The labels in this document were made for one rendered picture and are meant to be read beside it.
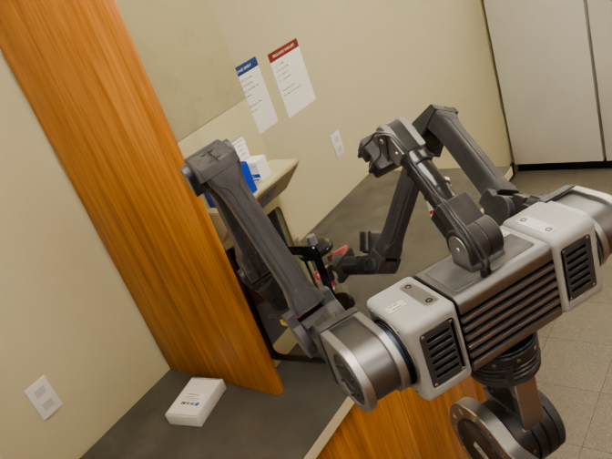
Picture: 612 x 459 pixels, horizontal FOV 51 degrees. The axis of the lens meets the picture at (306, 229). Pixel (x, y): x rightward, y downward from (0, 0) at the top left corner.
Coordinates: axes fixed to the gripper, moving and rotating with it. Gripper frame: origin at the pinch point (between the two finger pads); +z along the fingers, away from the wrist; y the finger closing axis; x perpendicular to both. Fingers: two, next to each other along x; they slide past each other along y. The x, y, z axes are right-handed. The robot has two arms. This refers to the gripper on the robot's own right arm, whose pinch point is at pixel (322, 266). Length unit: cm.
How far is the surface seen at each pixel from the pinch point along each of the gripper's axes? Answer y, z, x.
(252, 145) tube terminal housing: -0.7, 7.8, -42.3
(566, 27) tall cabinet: -285, -4, 12
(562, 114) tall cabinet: -286, 11, 68
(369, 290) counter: -18.6, 1.6, 22.2
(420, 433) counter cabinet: 0, -11, 69
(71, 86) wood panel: 35, 23, -77
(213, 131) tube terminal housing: 12, 7, -52
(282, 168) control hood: 1.1, -1.4, -34.5
